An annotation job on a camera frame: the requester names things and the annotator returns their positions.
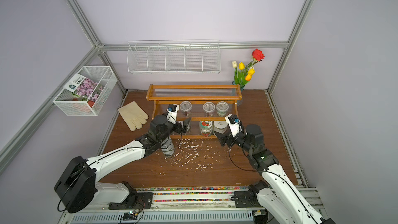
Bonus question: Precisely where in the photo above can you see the clear seed jar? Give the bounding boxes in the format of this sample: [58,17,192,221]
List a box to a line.
[203,102,216,117]
[179,101,192,117]
[216,101,229,117]

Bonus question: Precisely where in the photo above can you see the green label tin can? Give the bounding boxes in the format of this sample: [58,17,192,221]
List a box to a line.
[161,138,175,157]

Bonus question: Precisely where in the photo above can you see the wooden three-tier shelf rack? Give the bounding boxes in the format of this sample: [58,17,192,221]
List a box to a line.
[146,85,242,139]

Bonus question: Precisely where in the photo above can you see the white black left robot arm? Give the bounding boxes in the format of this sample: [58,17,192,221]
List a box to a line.
[55,115,191,214]

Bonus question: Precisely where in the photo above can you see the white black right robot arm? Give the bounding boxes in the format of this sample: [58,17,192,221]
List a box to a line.
[215,123,334,224]

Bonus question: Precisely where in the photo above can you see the purple flower seed packet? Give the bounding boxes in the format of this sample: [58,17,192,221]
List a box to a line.
[63,73,104,102]

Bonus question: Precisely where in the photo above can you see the white lid Ideal can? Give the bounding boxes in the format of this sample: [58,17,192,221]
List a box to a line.
[213,120,229,134]

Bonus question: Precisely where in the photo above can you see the strawberry label can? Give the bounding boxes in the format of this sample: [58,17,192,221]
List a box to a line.
[199,120,214,137]

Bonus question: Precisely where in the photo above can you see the blue ribbed glass vase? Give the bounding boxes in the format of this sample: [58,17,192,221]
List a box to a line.
[236,86,245,106]

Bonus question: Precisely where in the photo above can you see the cream work glove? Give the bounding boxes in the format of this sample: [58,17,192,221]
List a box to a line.
[118,101,149,131]

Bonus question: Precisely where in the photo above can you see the yellow and white tulips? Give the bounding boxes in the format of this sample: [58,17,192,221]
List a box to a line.
[232,60,256,89]

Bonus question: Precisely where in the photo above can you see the red rose flower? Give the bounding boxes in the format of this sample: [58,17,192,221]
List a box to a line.
[252,49,265,62]

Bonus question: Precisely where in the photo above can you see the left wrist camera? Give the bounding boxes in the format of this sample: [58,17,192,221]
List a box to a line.
[166,104,179,124]

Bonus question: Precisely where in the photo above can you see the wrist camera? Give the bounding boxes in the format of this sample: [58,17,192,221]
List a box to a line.
[166,104,179,124]
[225,114,242,137]

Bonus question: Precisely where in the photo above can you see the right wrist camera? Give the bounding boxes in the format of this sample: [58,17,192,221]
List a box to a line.
[225,114,242,137]

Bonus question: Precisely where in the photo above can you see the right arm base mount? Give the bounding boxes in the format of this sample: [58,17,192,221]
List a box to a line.
[230,181,269,208]

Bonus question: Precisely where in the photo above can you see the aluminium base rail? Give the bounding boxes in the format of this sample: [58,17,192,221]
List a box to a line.
[57,185,325,224]

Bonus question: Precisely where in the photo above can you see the white wire wall basket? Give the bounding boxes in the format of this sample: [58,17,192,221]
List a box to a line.
[126,39,221,74]

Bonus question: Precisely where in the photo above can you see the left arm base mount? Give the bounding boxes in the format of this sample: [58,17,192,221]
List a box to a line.
[108,181,153,210]

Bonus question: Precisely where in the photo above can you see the white wire side basket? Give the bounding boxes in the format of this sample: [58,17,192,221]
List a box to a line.
[53,66,118,116]

